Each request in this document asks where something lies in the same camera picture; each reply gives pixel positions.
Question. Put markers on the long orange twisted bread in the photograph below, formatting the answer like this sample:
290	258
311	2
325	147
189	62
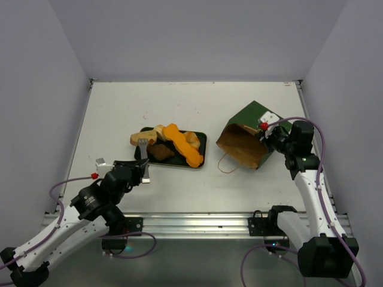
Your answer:
192	156

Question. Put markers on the brown pretzel bread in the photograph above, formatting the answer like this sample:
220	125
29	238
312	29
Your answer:
160	152

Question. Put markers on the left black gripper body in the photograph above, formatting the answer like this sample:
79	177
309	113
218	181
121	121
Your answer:
135	179

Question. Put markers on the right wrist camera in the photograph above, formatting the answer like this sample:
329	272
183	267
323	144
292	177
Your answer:
269	119

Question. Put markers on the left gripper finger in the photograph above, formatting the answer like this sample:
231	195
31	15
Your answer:
126	163
143	168

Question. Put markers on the toasted bread slice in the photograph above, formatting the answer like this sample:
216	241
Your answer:
150	135

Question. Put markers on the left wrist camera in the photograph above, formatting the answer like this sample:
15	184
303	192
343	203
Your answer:
102	168

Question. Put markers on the small round bread roll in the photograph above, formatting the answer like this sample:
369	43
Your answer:
159	130

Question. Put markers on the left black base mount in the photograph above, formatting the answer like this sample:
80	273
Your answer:
117	245

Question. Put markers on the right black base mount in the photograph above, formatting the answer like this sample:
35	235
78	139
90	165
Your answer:
264	225

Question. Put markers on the aluminium rail frame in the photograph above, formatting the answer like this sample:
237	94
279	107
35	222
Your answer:
214	201

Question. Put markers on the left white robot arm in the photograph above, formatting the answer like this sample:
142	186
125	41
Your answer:
92	213

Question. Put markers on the round glazed pastry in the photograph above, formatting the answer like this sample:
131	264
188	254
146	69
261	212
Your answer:
192	139

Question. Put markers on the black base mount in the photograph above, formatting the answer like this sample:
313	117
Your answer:
264	225
117	245

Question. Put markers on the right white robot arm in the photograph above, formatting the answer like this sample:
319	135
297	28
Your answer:
323	247

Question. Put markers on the dark green tray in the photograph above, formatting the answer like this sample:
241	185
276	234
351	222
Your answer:
178	160

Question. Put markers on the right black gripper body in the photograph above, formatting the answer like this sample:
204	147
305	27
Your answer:
271	138

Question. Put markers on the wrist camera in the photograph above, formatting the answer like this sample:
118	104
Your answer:
102	168
269	119

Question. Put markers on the green paper bag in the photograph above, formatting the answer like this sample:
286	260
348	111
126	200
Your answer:
240	139

